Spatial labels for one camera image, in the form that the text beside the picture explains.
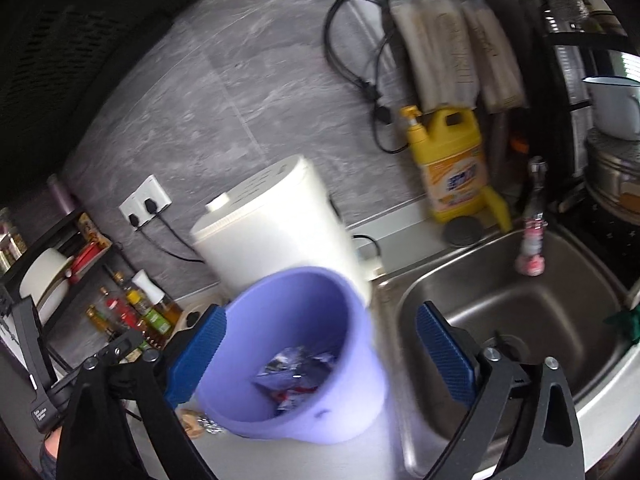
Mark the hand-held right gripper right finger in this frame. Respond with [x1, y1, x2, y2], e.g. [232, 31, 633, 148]
[415, 301, 586, 480]

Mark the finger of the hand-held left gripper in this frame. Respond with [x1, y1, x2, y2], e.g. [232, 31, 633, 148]
[10, 299, 55, 397]
[50, 329, 144, 403]

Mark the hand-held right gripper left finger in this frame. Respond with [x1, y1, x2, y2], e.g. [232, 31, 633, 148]
[56, 304, 228, 480]

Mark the brown paper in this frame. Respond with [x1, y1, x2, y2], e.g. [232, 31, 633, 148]
[180, 407, 203, 438]

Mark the foil ball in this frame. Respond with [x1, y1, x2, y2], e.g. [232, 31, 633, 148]
[200, 412, 226, 436]

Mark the silver blue wrapper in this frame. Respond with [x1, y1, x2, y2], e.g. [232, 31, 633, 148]
[256, 345, 342, 401]

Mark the red wrapper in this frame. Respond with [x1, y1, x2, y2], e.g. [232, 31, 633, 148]
[272, 385, 311, 413]

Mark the purple plastic bucket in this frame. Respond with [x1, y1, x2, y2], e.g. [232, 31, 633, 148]
[192, 266, 391, 445]

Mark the person's left forearm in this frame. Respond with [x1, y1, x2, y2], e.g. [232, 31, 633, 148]
[40, 425, 63, 480]

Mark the orange cap sauce bottle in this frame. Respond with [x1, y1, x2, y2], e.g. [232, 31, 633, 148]
[85, 305, 118, 341]

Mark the yellow cap green label bottle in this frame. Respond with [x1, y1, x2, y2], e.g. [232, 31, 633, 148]
[127, 290, 171, 333]

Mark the gold cap clear bottle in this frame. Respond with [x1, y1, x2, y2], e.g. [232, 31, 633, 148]
[112, 271, 138, 301]

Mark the white top oil sprayer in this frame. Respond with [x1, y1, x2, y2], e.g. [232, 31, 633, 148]
[131, 269, 183, 326]

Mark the steel sink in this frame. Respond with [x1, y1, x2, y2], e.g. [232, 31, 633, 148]
[395, 225, 633, 463]

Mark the black metal rack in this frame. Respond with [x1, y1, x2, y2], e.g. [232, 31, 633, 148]
[0, 205, 126, 361]

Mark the yellow snack packet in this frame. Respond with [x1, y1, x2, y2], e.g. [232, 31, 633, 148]
[77, 212, 108, 246]

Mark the black sink plug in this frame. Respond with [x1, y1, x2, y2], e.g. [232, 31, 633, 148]
[446, 217, 483, 246]

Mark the white soy milk maker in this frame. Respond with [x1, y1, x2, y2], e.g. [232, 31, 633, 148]
[189, 155, 385, 306]

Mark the pink bottle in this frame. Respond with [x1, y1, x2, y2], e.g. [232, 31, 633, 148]
[47, 175, 76, 216]

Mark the green cloth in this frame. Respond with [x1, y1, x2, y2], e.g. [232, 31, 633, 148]
[605, 305, 640, 346]

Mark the yellow detergent bottle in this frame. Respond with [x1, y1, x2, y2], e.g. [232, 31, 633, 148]
[400, 105, 513, 233]

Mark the steel faucet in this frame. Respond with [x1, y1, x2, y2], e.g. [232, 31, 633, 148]
[520, 157, 548, 221]

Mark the steel steamer pot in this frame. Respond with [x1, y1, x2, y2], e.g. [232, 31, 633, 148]
[585, 130, 640, 221]

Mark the black range hood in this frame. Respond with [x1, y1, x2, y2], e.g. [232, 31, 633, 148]
[0, 0, 216, 196]

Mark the white enamel mug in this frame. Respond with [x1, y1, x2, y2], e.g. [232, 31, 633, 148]
[582, 76, 640, 141]

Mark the beige cloth bag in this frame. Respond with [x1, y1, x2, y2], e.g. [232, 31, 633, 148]
[382, 0, 478, 112]
[462, 0, 526, 113]

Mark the black dish rack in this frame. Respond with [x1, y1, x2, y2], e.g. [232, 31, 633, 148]
[515, 0, 640, 241]

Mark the black power cable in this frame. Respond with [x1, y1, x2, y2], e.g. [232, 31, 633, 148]
[127, 212, 203, 263]
[144, 199, 201, 261]

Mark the white wall socket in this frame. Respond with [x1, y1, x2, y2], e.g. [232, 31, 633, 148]
[119, 195, 151, 231]
[137, 175, 173, 213]

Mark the coiled black cable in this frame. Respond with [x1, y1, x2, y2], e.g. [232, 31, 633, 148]
[322, 0, 408, 156]

